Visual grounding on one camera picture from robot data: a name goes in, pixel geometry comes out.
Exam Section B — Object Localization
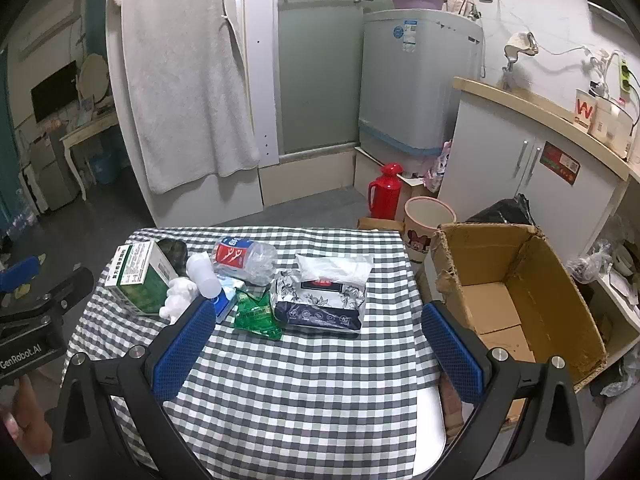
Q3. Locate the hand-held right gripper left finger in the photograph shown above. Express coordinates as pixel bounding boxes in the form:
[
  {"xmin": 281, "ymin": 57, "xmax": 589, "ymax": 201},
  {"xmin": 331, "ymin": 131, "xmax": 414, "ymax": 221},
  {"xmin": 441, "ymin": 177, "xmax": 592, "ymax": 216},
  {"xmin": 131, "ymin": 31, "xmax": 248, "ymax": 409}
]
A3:
[{"xmin": 50, "ymin": 296, "xmax": 221, "ymax": 480}]

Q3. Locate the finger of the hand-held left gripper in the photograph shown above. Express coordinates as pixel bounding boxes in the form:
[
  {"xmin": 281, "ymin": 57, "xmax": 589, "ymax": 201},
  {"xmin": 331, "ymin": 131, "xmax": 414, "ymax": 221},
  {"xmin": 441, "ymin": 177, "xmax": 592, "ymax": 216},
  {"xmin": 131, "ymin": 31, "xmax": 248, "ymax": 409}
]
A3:
[
  {"xmin": 0, "ymin": 256, "xmax": 41, "ymax": 291},
  {"xmin": 0, "ymin": 266, "xmax": 95, "ymax": 326}
]

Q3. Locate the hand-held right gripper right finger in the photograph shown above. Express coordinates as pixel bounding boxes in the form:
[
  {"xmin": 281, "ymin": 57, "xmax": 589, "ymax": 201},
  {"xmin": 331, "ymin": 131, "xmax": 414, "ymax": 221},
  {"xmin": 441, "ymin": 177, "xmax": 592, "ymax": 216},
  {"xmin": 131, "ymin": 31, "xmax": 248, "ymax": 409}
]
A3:
[{"xmin": 421, "ymin": 301, "xmax": 586, "ymax": 480}]

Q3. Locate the small blue white box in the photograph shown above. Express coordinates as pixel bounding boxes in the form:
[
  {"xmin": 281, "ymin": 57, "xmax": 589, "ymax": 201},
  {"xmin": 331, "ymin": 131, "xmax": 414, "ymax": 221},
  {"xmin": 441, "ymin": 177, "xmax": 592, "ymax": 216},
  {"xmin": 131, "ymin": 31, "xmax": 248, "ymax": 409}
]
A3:
[{"xmin": 214, "ymin": 280, "xmax": 246, "ymax": 323}]

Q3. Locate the green white medicine box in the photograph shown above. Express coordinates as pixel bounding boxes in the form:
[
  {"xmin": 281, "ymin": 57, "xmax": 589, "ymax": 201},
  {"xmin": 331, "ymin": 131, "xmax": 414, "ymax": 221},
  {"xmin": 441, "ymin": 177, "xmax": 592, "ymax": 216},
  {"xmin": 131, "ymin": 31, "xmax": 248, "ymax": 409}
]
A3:
[{"xmin": 106, "ymin": 240, "xmax": 183, "ymax": 316}]

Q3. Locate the green medicine sachet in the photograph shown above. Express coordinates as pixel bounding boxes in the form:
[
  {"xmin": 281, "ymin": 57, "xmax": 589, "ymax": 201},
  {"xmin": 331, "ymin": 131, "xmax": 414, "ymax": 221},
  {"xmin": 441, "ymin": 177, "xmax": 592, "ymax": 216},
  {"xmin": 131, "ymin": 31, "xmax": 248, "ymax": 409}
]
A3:
[{"xmin": 234, "ymin": 292, "xmax": 283, "ymax": 342}]

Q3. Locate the brown cardboard box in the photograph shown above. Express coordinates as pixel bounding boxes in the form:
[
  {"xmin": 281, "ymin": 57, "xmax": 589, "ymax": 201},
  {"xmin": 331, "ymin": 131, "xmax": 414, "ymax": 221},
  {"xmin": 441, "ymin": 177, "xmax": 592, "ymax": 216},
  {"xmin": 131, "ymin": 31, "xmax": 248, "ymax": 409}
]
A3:
[{"xmin": 430, "ymin": 222, "xmax": 608, "ymax": 393}]

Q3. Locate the floral tissue pack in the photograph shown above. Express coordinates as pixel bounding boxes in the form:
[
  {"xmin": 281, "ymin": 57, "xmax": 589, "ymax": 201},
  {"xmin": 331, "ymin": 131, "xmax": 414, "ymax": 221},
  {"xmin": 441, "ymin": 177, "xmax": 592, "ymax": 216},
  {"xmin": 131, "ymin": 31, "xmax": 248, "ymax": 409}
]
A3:
[{"xmin": 270, "ymin": 253, "xmax": 375, "ymax": 335}]

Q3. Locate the white plastic container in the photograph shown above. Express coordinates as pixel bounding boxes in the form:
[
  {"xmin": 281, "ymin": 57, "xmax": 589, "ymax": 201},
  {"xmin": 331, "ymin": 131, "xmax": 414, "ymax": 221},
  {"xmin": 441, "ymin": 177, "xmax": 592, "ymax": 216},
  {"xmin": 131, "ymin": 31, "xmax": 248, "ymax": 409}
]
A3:
[{"xmin": 590, "ymin": 96, "xmax": 622, "ymax": 142}]

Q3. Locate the person's left hand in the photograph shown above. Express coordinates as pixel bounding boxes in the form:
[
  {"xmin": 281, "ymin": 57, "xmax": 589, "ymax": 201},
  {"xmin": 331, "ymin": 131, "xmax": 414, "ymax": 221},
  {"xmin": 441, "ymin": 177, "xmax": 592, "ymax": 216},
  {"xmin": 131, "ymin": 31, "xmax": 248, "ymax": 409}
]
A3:
[{"xmin": 0, "ymin": 377, "xmax": 53, "ymax": 461}]

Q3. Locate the pack of water bottles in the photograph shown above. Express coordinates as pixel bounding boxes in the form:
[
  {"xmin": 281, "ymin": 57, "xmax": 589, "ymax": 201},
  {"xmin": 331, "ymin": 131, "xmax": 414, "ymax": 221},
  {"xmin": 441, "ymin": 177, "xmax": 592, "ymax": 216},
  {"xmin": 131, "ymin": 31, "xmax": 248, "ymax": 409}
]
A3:
[{"xmin": 0, "ymin": 195, "xmax": 38, "ymax": 238}]

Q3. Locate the white plastic bottle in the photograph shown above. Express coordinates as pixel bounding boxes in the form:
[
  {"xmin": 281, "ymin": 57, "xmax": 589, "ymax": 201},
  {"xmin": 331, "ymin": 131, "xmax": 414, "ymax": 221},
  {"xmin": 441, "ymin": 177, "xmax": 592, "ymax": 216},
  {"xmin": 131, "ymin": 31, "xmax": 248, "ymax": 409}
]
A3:
[{"xmin": 186, "ymin": 252, "xmax": 223, "ymax": 300}]

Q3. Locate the clear plastic bottle red label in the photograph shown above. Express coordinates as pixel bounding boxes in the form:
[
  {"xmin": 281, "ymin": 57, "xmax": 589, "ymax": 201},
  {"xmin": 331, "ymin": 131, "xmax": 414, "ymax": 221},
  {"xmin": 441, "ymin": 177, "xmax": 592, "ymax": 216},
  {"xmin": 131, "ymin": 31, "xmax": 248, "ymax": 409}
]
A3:
[{"xmin": 214, "ymin": 237, "xmax": 278, "ymax": 286}]

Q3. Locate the grey white checkered tablecloth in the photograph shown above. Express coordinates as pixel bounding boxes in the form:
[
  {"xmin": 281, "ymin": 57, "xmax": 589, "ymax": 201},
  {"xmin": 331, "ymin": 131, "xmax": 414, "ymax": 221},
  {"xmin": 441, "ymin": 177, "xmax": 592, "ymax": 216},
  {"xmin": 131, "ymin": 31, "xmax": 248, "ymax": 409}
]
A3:
[{"xmin": 61, "ymin": 227, "xmax": 443, "ymax": 480}]

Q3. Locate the blue bucket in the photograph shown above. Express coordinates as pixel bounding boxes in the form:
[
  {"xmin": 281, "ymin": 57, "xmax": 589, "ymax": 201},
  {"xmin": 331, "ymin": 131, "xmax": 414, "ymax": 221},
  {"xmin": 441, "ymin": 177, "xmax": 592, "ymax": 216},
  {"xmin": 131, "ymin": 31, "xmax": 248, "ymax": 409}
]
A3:
[{"xmin": 92, "ymin": 152, "xmax": 118, "ymax": 185}]

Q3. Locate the pink cartoon trash bin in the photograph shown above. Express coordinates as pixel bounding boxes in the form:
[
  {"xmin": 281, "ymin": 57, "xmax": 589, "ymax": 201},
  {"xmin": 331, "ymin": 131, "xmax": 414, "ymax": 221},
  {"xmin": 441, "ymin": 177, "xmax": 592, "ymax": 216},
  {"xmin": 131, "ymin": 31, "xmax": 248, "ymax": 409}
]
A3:
[{"xmin": 403, "ymin": 196, "xmax": 457, "ymax": 266}]

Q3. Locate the brown cardboard piece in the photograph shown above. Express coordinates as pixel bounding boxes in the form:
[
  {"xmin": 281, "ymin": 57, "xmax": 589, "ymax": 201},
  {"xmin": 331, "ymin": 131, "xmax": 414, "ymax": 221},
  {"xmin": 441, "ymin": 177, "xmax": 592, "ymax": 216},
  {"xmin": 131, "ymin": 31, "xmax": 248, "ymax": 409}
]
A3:
[{"xmin": 357, "ymin": 217, "xmax": 406, "ymax": 233}]

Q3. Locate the white dressing table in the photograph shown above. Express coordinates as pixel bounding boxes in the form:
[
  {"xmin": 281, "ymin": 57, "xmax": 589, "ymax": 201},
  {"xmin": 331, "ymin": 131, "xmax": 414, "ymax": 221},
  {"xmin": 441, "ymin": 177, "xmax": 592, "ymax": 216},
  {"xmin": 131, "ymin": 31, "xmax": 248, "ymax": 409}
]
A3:
[{"xmin": 60, "ymin": 110, "xmax": 121, "ymax": 198}]

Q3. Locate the black garbage bag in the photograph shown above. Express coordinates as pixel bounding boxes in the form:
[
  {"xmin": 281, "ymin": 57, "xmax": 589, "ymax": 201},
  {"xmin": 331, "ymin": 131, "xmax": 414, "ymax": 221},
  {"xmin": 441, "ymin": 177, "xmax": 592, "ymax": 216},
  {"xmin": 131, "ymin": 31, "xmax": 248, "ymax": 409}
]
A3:
[{"xmin": 465, "ymin": 194, "xmax": 536, "ymax": 228}]

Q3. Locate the clear plastic bag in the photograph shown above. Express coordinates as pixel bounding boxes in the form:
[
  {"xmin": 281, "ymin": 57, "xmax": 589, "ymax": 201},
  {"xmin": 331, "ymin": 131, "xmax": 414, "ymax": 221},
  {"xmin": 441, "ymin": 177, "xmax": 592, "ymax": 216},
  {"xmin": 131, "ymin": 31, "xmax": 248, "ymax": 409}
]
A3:
[{"xmin": 567, "ymin": 245, "xmax": 613, "ymax": 281}]

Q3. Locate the crumpled white plastic bag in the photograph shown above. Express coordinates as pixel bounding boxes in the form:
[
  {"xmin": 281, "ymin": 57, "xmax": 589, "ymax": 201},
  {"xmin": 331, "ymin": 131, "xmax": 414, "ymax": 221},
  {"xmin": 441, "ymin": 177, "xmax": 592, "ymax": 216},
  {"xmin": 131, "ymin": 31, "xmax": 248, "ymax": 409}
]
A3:
[{"xmin": 600, "ymin": 360, "xmax": 636, "ymax": 396}]

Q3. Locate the white shelf unit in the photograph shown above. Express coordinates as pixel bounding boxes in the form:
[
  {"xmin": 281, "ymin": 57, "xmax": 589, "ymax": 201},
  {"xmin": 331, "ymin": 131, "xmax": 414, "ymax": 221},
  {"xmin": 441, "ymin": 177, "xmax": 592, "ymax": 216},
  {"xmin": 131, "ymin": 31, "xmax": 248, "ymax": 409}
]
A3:
[{"xmin": 565, "ymin": 160, "xmax": 640, "ymax": 396}]

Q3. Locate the red thermos jug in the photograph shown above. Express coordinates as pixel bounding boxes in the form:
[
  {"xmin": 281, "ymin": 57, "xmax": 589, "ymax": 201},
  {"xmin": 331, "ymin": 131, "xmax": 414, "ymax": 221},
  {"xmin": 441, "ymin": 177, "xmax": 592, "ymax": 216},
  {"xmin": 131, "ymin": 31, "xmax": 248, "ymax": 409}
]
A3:
[{"xmin": 368, "ymin": 162, "xmax": 404, "ymax": 220}]

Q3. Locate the black television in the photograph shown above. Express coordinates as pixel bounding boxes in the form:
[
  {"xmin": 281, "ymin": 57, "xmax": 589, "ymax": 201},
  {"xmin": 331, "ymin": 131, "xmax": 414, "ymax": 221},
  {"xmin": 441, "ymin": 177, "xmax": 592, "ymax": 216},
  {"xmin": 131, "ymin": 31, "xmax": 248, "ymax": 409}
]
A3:
[{"xmin": 31, "ymin": 60, "xmax": 80, "ymax": 123}]

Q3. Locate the pink floral bag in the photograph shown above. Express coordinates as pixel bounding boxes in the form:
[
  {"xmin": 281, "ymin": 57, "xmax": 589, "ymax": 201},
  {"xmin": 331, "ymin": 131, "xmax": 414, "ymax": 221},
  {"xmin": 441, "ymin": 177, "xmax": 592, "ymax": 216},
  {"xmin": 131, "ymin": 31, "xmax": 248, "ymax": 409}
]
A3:
[{"xmin": 425, "ymin": 140, "xmax": 453, "ymax": 191}]

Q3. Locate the white bowl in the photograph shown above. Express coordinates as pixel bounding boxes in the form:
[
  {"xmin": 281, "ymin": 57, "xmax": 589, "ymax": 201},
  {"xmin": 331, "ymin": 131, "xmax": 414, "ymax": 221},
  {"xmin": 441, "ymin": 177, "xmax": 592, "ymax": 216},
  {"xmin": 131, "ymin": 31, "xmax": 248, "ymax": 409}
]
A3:
[{"xmin": 612, "ymin": 242, "xmax": 637, "ymax": 272}]

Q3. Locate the white cabinet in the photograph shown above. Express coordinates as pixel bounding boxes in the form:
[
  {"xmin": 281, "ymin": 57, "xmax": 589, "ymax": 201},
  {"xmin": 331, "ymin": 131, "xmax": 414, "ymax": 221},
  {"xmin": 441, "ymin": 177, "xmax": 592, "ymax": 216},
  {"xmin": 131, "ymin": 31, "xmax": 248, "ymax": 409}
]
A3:
[{"xmin": 437, "ymin": 76, "xmax": 632, "ymax": 261}]

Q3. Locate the oval mirror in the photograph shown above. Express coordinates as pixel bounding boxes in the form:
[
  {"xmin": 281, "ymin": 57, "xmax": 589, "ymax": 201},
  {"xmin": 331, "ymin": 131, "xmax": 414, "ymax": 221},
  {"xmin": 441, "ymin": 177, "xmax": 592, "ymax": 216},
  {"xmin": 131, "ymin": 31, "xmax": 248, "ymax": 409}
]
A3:
[{"xmin": 77, "ymin": 54, "xmax": 110, "ymax": 98}]

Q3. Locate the red cabinet sticker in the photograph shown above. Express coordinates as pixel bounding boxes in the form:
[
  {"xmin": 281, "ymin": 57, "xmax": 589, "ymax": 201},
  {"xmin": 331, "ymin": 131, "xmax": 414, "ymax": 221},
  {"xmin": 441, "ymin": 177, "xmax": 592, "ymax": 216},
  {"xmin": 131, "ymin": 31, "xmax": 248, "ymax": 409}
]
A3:
[{"xmin": 540, "ymin": 141, "xmax": 581, "ymax": 187}]

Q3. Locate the white hanging towel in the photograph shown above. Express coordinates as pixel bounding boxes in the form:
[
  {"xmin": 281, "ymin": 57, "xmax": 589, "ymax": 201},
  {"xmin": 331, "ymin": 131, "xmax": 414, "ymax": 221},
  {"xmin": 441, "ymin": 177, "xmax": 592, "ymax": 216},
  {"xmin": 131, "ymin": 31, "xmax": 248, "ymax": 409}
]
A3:
[{"xmin": 107, "ymin": 0, "xmax": 262, "ymax": 196}]

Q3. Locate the grey washing machine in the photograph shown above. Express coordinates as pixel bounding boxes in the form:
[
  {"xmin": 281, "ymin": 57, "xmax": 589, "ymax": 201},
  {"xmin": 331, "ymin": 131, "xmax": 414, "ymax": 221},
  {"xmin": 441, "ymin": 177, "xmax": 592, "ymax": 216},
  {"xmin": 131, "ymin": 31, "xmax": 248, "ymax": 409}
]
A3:
[{"xmin": 357, "ymin": 8, "xmax": 485, "ymax": 158}]

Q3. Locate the white paper cup red print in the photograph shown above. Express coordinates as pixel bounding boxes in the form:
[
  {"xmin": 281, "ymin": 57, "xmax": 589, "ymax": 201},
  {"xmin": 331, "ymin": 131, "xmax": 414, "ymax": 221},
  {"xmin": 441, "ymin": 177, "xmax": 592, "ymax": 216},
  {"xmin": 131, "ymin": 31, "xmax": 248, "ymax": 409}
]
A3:
[{"xmin": 572, "ymin": 89, "xmax": 598, "ymax": 128}]

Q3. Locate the frosted glass door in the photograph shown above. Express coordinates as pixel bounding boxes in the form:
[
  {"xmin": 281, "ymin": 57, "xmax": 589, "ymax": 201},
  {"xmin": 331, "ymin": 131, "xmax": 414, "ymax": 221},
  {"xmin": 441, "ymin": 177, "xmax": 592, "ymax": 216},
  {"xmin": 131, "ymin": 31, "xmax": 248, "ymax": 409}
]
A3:
[{"xmin": 242, "ymin": 0, "xmax": 416, "ymax": 166}]

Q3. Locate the beige cloth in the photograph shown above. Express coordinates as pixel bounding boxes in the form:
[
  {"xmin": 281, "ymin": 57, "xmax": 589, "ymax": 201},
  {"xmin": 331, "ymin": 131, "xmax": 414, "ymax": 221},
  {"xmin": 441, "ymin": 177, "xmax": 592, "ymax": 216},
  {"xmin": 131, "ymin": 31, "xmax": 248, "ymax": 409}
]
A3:
[{"xmin": 504, "ymin": 32, "xmax": 540, "ymax": 61}]

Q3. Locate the purple plastic basin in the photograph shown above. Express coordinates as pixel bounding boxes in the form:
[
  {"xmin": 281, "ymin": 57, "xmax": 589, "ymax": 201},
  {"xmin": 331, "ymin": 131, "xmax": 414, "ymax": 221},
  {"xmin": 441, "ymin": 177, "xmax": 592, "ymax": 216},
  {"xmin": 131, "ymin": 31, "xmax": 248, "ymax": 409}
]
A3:
[{"xmin": 387, "ymin": 0, "xmax": 443, "ymax": 12}]

